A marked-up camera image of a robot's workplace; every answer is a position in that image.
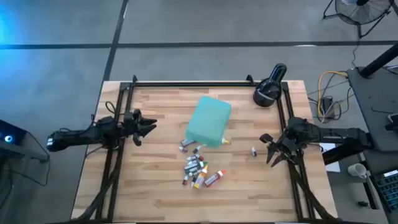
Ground black aluminium frame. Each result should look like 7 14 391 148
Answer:
74 74 340 224

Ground black power adapter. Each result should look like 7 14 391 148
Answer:
322 96 336 119

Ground yellow cable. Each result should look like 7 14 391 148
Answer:
317 70 355 119

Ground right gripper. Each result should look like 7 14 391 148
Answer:
259 130 301 168

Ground white mug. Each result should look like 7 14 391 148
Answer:
347 162 369 180

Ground black floor fan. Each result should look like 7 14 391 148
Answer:
322 0 394 39

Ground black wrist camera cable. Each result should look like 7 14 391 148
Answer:
91 100 125 131

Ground black computer blue light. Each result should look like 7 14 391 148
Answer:
0 119 27 154

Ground black keyboard teal keys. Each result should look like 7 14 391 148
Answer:
373 169 398 215

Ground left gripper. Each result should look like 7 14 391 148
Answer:
119 108 157 147

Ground white paper sheet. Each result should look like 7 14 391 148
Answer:
318 136 341 174

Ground black side desk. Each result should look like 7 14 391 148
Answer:
322 66 398 166

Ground black pole stand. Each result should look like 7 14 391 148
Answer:
359 43 398 79

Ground teal plastic bin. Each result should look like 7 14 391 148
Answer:
185 95 233 149

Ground black desk lamp head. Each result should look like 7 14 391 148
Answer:
252 63 288 108

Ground black metal stand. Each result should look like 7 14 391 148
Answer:
0 146 51 187

